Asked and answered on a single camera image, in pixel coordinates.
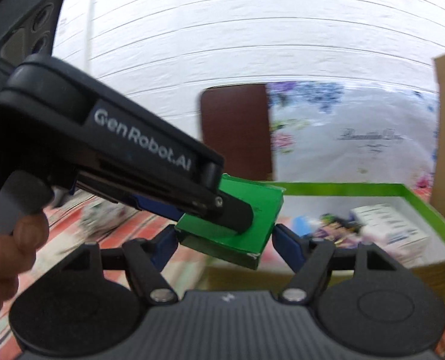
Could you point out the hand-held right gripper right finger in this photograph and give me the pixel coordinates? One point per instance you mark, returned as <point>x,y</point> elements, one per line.
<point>285,245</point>

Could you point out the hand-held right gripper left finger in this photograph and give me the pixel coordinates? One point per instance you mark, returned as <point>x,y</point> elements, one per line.
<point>167,245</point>

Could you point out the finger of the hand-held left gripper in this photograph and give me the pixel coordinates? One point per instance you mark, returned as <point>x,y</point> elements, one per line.
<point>158,209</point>
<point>233,213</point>

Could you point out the small green box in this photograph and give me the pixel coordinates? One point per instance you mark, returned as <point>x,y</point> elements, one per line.
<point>261,210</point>

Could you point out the green-rimmed cardboard box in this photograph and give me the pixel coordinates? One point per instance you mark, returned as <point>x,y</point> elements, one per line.
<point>342,189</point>

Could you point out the person's left hand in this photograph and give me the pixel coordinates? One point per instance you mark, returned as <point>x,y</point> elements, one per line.
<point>8,266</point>

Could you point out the blue picture card box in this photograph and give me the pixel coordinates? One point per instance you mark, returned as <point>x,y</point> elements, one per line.
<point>335,229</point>

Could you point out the white floral pouch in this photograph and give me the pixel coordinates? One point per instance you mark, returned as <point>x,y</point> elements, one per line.
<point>102,215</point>

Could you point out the dark brown wooden panel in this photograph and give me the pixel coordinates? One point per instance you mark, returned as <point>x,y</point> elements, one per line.
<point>237,131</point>

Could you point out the red checkered bed sheet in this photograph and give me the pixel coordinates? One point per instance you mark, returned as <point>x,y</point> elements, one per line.
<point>68,228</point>

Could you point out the white and blue medicine box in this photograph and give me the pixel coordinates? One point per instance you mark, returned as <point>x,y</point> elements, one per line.
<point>391,228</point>

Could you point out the white floral bedding bag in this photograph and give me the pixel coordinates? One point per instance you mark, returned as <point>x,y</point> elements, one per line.
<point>342,112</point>

